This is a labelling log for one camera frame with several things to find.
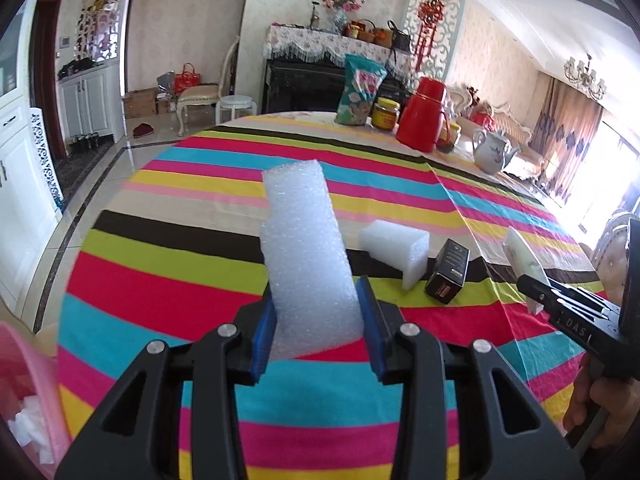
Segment long white foam piece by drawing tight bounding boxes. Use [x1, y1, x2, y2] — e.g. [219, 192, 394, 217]
[260, 157, 366, 361]

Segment black handbag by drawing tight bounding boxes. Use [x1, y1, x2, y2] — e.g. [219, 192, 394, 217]
[387, 20, 412, 52]

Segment yellow jar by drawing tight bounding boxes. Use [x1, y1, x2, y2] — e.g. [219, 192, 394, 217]
[371, 97, 402, 131]

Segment ornate cream sofa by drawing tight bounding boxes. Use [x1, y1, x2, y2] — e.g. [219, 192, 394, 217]
[470, 100, 533, 151]

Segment patterned brown curtains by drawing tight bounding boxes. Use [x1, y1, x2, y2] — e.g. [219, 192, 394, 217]
[530, 72, 606, 206]

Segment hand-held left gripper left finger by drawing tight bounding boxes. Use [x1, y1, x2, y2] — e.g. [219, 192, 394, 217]
[54, 287, 278, 480]

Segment black piano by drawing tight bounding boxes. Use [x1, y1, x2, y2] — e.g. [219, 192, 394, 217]
[261, 55, 416, 116]

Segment cream dining chair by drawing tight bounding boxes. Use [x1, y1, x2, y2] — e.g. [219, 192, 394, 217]
[176, 35, 241, 136]

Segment tall white cabinet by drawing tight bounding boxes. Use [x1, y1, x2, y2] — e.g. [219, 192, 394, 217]
[0, 7, 61, 311]

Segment white round stool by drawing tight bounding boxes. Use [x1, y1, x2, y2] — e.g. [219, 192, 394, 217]
[215, 95, 257, 124]

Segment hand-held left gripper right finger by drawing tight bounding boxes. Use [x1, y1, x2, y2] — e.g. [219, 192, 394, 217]
[357, 275, 586, 480]

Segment person's right hand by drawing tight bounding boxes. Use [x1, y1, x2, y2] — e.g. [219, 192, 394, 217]
[562, 352, 638, 453]

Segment chandelier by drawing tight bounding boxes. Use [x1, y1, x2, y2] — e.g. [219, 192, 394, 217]
[564, 54, 607, 101]

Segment teal snack bag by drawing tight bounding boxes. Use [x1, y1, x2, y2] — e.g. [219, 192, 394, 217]
[334, 53, 388, 127]

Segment flower bouquet in vase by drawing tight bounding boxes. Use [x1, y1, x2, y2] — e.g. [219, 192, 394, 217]
[321, 0, 363, 33]

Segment white lattice panel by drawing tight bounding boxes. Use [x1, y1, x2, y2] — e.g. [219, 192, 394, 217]
[27, 107, 66, 211]

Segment red hanging knot ornament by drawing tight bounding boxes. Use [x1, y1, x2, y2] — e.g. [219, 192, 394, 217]
[417, 0, 446, 76]

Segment small black box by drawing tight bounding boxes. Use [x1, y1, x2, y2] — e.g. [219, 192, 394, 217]
[424, 238, 471, 306]

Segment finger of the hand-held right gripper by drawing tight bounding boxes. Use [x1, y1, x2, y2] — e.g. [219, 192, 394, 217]
[516, 272, 621, 322]

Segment cardboard box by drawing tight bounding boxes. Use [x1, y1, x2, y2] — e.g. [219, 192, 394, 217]
[122, 88, 158, 119]

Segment red thermos jug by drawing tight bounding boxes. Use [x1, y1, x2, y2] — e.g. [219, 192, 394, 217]
[396, 76, 449, 153]

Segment white packaging piece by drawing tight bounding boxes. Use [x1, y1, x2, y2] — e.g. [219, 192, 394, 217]
[502, 227, 551, 316]

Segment dark glass jar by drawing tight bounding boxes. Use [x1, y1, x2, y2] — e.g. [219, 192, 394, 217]
[436, 122, 462, 154]

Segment white shoe cabinet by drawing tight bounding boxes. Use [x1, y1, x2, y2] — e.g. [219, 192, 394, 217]
[57, 55, 126, 146]

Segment red gift bag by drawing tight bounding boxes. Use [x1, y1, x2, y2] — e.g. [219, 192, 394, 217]
[174, 62, 202, 93]

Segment pink trash bin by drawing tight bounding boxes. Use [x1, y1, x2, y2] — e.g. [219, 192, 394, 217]
[0, 321, 71, 478]

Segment white teapot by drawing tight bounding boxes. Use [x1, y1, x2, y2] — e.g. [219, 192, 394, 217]
[471, 127, 521, 175]

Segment tufted leather chair white frame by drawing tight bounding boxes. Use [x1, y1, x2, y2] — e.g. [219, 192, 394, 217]
[592, 207, 640, 271]

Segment floral lace cloth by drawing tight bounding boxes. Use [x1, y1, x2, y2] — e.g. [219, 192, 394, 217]
[263, 23, 418, 76]

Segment small white foam block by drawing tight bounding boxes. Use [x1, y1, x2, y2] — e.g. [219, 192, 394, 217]
[360, 220, 431, 292]

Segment striped tablecloth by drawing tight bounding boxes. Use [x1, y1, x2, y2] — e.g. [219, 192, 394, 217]
[56, 110, 608, 480]

